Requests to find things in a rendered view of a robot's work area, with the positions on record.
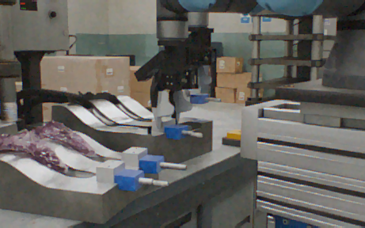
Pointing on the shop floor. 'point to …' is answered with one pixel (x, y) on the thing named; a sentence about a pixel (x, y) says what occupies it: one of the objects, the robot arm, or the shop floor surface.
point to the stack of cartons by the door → (233, 81)
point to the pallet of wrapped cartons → (85, 76)
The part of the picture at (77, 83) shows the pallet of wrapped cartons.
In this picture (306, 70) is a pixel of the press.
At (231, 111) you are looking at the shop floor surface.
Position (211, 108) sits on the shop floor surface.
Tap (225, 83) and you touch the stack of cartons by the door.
